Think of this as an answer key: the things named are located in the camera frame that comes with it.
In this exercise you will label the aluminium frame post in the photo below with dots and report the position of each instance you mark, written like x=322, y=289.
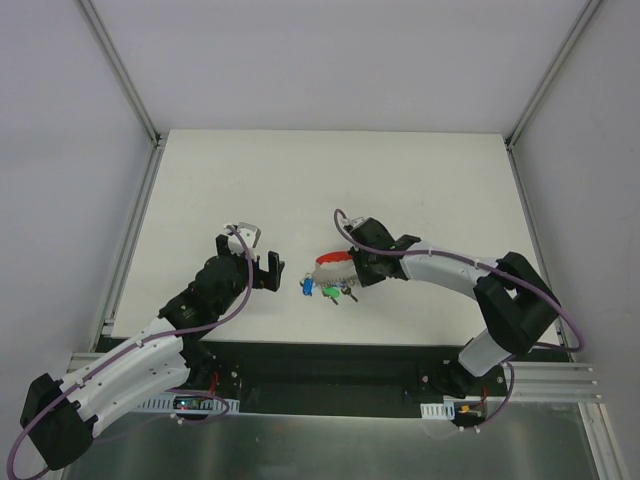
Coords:
x=101, y=35
x=561, y=57

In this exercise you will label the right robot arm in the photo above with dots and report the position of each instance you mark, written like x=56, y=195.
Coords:
x=515, y=303

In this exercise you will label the left aluminium rail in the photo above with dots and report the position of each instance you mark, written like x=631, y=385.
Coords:
x=107, y=310

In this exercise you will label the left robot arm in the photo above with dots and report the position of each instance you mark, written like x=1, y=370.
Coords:
x=62, y=417

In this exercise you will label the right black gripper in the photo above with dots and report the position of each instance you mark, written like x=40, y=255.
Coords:
x=361, y=260

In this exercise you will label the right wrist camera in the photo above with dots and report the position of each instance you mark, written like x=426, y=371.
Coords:
x=353, y=223

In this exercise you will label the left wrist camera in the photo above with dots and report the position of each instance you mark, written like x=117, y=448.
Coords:
x=242, y=237

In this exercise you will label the white cable duct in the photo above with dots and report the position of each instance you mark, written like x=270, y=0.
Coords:
x=437, y=411
x=180, y=403

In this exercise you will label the left aluminium frame post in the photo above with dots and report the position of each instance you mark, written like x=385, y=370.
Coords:
x=101, y=35

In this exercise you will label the key holder with red handle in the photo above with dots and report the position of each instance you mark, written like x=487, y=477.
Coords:
x=334, y=268

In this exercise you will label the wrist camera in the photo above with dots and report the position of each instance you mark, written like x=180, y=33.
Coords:
x=242, y=237
x=353, y=223

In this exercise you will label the green tagged key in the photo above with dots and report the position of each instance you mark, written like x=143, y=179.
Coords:
x=332, y=293

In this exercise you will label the blue tagged key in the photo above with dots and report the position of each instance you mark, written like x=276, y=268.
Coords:
x=307, y=284

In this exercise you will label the plain silver key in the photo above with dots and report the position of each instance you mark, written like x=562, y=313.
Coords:
x=347, y=291

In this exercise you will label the right aluminium frame post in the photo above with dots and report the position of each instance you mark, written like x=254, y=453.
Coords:
x=561, y=57

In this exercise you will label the left white cable duct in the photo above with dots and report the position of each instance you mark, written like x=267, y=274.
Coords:
x=180, y=403

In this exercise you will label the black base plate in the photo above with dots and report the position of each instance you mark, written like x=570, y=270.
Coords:
x=332, y=380

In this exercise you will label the right white cable duct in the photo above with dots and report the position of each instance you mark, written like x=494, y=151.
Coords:
x=437, y=411

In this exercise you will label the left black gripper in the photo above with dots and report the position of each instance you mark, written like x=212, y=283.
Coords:
x=248, y=267

